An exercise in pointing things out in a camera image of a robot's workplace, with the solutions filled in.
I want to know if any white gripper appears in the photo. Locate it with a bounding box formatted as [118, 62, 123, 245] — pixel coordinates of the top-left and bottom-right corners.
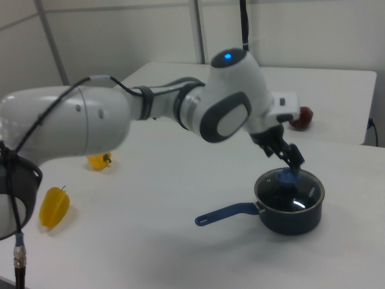
[250, 91, 306, 176]

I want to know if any glass lid with blue knob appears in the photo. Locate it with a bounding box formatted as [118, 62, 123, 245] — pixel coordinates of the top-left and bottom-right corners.
[254, 167, 324, 213]

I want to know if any yellow bell pepper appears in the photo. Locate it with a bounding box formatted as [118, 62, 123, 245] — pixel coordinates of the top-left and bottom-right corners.
[87, 152, 113, 172]

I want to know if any yellow starfruit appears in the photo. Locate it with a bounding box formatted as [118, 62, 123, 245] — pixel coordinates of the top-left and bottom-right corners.
[39, 185, 72, 228]

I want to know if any dark saucepan with blue handle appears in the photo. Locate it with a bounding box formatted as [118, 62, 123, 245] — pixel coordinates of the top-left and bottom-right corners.
[194, 167, 327, 236]

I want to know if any black hanging cable pole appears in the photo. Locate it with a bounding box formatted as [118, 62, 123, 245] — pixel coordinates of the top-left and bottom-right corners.
[239, 0, 251, 51]

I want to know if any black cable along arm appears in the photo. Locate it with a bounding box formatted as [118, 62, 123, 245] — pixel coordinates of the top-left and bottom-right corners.
[0, 75, 145, 289]

